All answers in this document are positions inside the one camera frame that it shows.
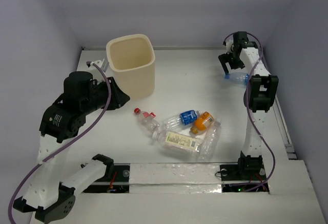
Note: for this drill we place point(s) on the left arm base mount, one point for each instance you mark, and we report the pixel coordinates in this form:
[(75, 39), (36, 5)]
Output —
[(115, 179)]

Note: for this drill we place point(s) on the large bottle yellow label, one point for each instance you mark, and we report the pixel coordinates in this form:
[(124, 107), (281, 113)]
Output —
[(177, 145)]

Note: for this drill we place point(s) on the beige plastic waste bin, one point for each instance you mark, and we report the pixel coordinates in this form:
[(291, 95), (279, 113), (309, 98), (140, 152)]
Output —
[(132, 61)]

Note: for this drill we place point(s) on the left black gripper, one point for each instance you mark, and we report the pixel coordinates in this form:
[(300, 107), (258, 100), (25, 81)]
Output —
[(113, 92)]

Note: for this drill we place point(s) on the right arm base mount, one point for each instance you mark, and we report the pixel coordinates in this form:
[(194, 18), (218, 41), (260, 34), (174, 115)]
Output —
[(243, 175)]

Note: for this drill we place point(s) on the aluminium table edge rail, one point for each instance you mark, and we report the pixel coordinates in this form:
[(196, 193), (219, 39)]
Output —
[(273, 129)]

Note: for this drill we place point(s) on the orange juice bottle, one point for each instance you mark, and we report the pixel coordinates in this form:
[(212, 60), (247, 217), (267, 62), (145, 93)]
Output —
[(202, 123)]

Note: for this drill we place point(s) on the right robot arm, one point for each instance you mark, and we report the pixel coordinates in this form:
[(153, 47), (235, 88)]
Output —
[(243, 62)]

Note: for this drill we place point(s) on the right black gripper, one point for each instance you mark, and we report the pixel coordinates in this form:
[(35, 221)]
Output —
[(226, 58)]

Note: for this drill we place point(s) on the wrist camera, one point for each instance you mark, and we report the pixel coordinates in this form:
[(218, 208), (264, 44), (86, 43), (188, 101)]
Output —
[(102, 64), (229, 45)]

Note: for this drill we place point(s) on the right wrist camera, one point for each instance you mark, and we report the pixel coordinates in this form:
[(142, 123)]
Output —
[(229, 45)]

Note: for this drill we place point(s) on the silver foil tape strip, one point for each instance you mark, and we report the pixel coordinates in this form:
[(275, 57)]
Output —
[(177, 178)]

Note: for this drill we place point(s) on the clear bottle blue label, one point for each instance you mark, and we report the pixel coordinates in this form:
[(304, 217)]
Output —
[(181, 120)]

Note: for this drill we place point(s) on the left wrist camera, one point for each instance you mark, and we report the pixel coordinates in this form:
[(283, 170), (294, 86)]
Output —
[(102, 64)]

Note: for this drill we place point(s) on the clear bottle red cap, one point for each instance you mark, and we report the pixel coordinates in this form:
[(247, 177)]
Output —
[(147, 120)]

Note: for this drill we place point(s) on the clear bottle blue cap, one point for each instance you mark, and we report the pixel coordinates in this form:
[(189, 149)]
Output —
[(238, 78)]

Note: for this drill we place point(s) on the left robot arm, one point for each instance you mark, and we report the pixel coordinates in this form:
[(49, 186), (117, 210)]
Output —
[(50, 197)]

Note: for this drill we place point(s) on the crushed clear bottle white cap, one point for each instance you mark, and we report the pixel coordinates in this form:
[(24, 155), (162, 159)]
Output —
[(210, 141)]

